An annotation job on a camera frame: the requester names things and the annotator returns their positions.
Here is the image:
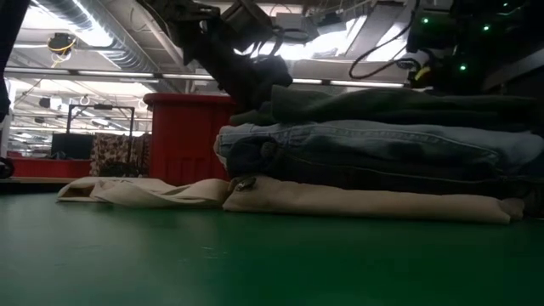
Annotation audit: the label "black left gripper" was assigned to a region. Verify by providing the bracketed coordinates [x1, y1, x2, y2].
[182, 19, 293, 112]

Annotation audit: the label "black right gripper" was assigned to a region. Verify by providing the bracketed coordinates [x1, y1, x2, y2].
[405, 0, 511, 94]

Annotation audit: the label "dark green garment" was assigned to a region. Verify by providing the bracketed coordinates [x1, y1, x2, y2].
[229, 84, 544, 133]

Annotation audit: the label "dark blue jeans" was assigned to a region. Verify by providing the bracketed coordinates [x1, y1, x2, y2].
[227, 135, 544, 199]

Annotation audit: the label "beige shorts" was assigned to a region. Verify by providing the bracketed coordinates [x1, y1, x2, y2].
[222, 174, 526, 225]

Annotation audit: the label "red plastic laundry bin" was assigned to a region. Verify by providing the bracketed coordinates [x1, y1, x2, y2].
[143, 93, 239, 187]

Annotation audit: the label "long ceiling light strip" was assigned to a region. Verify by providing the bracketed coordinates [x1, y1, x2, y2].
[0, 66, 405, 89]

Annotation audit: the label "black metal rack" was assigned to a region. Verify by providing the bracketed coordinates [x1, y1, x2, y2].
[65, 104, 137, 150]

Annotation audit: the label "patterned box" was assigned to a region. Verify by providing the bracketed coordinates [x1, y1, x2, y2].
[88, 133, 150, 178]

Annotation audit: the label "black box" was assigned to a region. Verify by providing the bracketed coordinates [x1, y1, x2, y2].
[51, 133, 95, 161]

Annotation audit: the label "green table mat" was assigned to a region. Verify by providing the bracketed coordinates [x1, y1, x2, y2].
[0, 190, 544, 306]

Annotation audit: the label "red flat crate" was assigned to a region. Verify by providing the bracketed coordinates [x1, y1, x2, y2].
[8, 156, 93, 179]

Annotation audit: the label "small black round object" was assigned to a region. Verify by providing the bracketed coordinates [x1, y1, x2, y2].
[0, 156, 16, 179]

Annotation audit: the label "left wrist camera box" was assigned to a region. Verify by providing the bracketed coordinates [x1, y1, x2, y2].
[220, 0, 275, 48]

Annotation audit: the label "black left wrist camera cable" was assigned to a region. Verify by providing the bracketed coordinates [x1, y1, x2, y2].
[250, 23, 308, 65]

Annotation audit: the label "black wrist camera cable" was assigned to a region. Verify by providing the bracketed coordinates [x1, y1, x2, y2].
[348, 0, 422, 81]
[250, 23, 308, 65]

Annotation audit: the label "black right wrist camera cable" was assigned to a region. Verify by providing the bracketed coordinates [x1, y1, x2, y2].
[348, 0, 422, 81]

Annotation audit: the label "black ceiling camera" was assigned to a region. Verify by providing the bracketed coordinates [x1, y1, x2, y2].
[46, 32, 78, 57]

